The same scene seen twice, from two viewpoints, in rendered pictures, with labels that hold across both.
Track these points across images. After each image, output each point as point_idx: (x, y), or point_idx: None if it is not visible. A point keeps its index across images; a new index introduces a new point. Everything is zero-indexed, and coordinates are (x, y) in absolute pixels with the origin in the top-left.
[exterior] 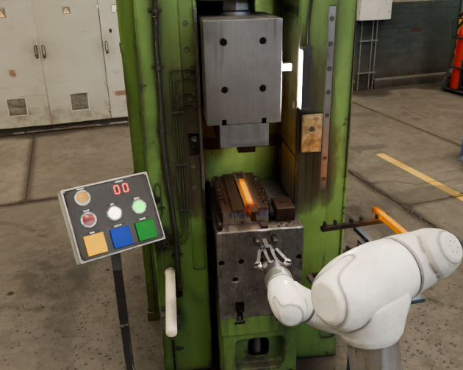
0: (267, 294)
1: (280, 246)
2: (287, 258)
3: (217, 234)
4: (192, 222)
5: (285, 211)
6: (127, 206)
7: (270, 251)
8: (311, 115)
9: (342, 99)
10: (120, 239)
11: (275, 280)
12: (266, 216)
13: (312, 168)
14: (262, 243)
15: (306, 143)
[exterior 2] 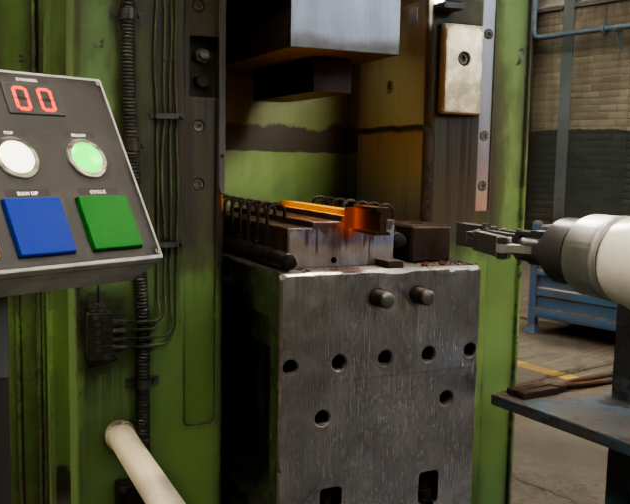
0: (623, 261)
1: (430, 318)
2: (446, 352)
3: (285, 278)
4: (186, 286)
5: (431, 234)
6: (53, 150)
7: (509, 231)
8: (463, 26)
9: (515, 4)
10: (39, 232)
11: None
12: (389, 247)
13: (461, 158)
14: (462, 233)
15: (452, 91)
